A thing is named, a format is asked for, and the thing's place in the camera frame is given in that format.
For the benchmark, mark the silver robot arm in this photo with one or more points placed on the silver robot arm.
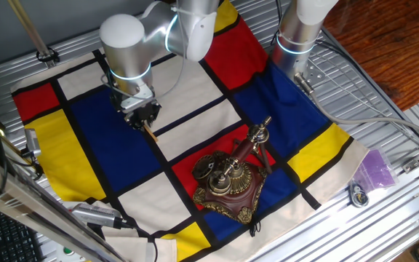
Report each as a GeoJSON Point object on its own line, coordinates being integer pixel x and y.
{"type": "Point", "coordinates": [129, 54]}

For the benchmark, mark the metal corner bracket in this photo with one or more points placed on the metal corner bracket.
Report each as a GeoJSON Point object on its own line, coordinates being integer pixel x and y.
{"type": "Point", "coordinates": [410, 165]}

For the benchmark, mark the grey ribbed depth camera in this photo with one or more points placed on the grey ribbed depth camera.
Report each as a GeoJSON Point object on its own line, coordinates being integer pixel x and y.
{"type": "Point", "coordinates": [95, 214]}

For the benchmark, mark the black keyboard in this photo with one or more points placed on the black keyboard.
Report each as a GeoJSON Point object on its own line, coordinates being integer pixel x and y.
{"type": "Point", "coordinates": [7, 236]}

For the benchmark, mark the Mondrian pattern tablecloth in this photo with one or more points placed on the Mondrian pattern tablecloth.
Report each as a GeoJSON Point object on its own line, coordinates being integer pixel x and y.
{"type": "Point", "coordinates": [115, 153]}

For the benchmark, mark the antique brown brass rotary phone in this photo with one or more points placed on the antique brown brass rotary phone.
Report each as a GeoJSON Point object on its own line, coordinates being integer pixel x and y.
{"type": "Point", "coordinates": [236, 198]}

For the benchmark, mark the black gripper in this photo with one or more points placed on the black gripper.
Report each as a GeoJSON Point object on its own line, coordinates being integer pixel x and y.
{"type": "Point", "coordinates": [144, 114]}

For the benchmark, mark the grey box green button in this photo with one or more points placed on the grey box green button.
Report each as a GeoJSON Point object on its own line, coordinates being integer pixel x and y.
{"type": "Point", "coordinates": [67, 252]}

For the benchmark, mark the metal tripod pole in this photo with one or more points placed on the metal tripod pole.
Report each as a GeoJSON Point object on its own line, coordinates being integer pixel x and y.
{"type": "Point", "coordinates": [31, 31]}

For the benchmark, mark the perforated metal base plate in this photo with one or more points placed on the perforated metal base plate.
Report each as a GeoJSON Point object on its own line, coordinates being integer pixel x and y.
{"type": "Point", "coordinates": [315, 72]}

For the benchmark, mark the short wooden stick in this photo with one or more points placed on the short wooden stick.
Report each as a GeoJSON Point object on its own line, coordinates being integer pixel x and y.
{"type": "Point", "coordinates": [152, 134]}

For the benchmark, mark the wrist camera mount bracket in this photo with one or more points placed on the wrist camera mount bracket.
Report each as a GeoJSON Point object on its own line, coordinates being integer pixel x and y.
{"type": "Point", "coordinates": [136, 102]}

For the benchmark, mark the small grey camera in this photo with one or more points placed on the small grey camera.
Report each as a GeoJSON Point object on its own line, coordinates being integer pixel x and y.
{"type": "Point", "coordinates": [32, 142]}

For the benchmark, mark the aluminium frame bar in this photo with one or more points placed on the aluminium frame bar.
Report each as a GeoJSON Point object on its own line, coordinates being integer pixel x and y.
{"type": "Point", "coordinates": [31, 203]}

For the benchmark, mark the purple plastic bag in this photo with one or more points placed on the purple plastic bag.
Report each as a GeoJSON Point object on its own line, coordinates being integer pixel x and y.
{"type": "Point", "coordinates": [375, 171]}

